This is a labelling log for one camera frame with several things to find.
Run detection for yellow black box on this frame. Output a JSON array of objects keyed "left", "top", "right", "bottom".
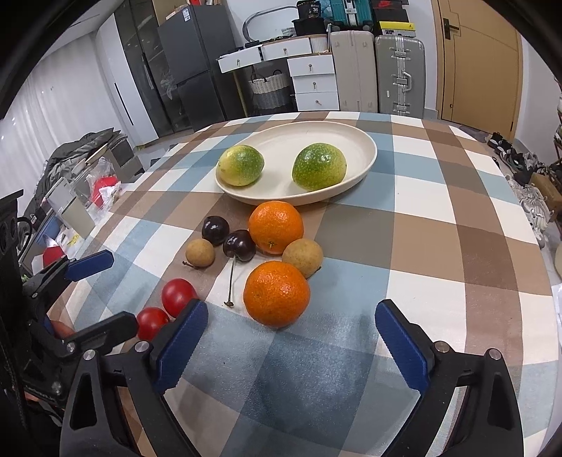
[{"left": 379, "top": 21, "right": 416, "bottom": 38}]

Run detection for checkered tablecloth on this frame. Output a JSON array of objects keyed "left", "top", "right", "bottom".
[{"left": 51, "top": 112, "right": 558, "bottom": 456}]

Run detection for silver suitcase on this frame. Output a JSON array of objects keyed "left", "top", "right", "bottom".
[{"left": 374, "top": 35, "right": 426, "bottom": 118}]

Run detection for glass display cabinet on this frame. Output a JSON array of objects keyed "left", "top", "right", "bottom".
[{"left": 114, "top": 1, "right": 190, "bottom": 137}]

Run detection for cream oval plate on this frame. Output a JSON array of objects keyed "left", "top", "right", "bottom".
[{"left": 214, "top": 121, "right": 378, "bottom": 207}]

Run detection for beige suitcase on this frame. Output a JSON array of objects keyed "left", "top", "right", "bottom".
[{"left": 329, "top": 31, "right": 378, "bottom": 113}]

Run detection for stemmed dark cherry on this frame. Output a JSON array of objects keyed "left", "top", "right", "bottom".
[{"left": 223, "top": 230, "right": 256, "bottom": 308}]

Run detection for large longan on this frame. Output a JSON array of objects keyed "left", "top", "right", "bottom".
[{"left": 282, "top": 238, "right": 324, "bottom": 278}]

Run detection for black shoe boxes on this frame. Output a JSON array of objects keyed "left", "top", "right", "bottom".
[{"left": 371, "top": 0, "right": 410, "bottom": 23}]

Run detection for small longan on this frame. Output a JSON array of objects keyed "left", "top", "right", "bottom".
[{"left": 183, "top": 238, "right": 215, "bottom": 269}]

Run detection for teal suitcase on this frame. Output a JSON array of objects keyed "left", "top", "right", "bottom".
[{"left": 329, "top": 0, "right": 373, "bottom": 28}]

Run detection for black refrigerator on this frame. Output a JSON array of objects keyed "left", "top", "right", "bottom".
[{"left": 158, "top": 5, "right": 244, "bottom": 130}]

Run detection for person's left hand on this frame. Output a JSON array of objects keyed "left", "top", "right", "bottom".
[{"left": 51, "top": 321, "right": 74, "bottom": 340}]

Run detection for woven laundry basket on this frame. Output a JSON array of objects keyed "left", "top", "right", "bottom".
[{"left": 250, "top": 70, "right": 290, "bottom": 111}]

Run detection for yellowish green passion fruit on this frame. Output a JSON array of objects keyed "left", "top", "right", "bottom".
[{"left": 216, "top": 145, "right": 265, "bottom": 188}]

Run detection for white drawer desk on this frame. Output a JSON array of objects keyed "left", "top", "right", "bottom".
[{"left": 217, "top": 34, "right": 340, "bottom": 111}]

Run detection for wooden door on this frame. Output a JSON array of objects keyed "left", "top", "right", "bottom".
[{"left": 431, "top": 0, "right": 523, "bottom": 141}]

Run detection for orange mandarin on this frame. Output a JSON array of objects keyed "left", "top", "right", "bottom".
[
  {"left": 243, "top": 261, "right": 311, "bottom": 328},
  {"left": 248, "top": 201, "right": 304, "bottom": 255}
]

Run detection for red plastic bag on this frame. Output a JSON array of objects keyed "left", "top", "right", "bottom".
[{"left": 91, "top": 175, "right": 121, "bottom": 208}]

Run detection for red cherry tomato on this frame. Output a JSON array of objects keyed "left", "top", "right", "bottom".
[
  {"left": 161, "top": 278, "right": 198, "bottom": 318},
  {"left": 136, "top": 307, "right": 170, "bottom": 342}
]

